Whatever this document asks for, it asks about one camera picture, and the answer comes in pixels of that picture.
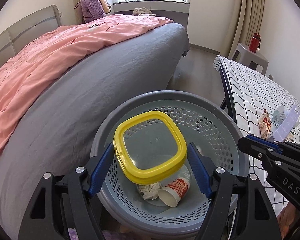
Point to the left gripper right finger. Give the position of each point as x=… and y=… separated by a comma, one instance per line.
x=253, y=218

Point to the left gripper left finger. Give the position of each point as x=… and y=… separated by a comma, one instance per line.
x=60, y=202

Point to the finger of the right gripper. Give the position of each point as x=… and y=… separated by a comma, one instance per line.
x=287, y=152
x=256, y=144

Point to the long purple cardboard box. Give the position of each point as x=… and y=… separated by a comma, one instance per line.
x=288, y=124

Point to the green white medicine box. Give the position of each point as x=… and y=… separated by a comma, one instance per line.
x=291, y=137

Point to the red white paper cup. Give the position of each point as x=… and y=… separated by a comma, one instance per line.
x=173, y=192

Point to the white paper ball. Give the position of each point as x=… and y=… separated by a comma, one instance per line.
x=149, y=192

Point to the yellow rimmed clear lid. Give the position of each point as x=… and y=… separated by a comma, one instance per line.
x=149, y=147

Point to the operator hand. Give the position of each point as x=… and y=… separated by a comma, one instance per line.
x=288, y=220

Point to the red snack wrapper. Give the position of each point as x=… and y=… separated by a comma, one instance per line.
x=264, y=124

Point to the light blue plastic package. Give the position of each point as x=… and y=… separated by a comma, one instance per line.
x=279, y=115

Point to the black white checkered tablecloth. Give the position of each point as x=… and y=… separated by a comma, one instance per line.
x=251, y=93

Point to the grey plastic stool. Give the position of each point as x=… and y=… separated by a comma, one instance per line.
x=244, y=56

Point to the red water bottle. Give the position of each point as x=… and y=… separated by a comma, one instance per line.
x=255, y=42

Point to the beige curtain right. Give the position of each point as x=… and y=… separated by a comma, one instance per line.
x=246, y=20

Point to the pink duvet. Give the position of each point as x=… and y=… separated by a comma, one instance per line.
x=26, y=75

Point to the clothes pile on sill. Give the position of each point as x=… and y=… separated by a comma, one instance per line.
x=142, y=12

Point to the grey bed headboard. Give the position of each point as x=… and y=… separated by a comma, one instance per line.
x=21, y=33

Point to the purple quilted bag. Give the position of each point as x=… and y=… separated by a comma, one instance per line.
x=90, y=10

